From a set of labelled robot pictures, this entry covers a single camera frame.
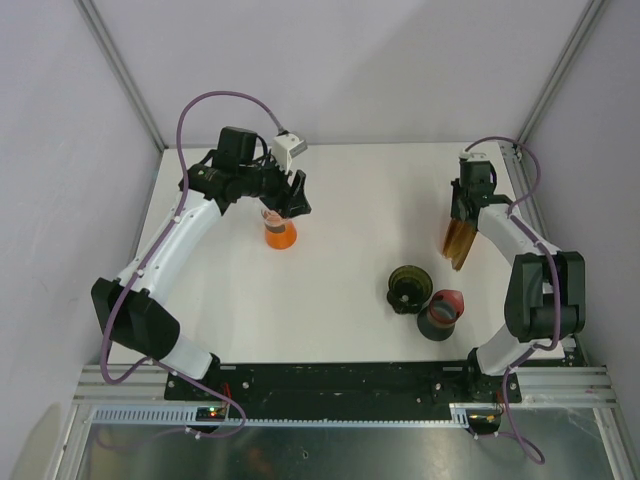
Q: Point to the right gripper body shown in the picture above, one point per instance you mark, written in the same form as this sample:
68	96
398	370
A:
460	193

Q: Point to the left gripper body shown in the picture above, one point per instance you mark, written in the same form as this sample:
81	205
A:
267	183

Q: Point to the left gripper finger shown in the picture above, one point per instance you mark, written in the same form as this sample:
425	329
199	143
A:
295	206
297	189

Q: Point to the clear glass dripper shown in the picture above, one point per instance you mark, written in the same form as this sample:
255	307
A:
273	220

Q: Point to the orange glass flask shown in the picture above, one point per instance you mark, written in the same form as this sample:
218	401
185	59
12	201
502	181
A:
282	238

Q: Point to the brown coffee filter stack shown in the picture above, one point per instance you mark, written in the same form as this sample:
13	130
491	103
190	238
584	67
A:
458	241

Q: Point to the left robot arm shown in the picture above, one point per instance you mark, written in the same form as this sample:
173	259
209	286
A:
131	308

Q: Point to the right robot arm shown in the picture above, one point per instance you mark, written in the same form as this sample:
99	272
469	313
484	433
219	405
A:
545	298

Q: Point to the dark green dripper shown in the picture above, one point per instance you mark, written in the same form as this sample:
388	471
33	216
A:
409	289

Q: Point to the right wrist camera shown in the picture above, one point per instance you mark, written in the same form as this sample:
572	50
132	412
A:
468	156

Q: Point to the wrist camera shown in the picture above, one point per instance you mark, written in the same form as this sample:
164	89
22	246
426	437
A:
286	147
468	156

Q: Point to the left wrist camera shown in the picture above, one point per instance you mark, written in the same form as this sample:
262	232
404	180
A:
286	147

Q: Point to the right aluminium frame post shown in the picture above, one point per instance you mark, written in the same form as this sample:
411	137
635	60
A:
569	54

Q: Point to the aluminium frame post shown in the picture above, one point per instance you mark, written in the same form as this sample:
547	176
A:
569	54
110	52

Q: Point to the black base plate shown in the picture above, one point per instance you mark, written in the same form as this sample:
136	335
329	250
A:
351	392

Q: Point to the aluminium rail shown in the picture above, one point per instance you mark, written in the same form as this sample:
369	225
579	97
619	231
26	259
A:
559	387

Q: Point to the left aluminium frame post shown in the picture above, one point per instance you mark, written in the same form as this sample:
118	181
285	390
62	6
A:
110	52

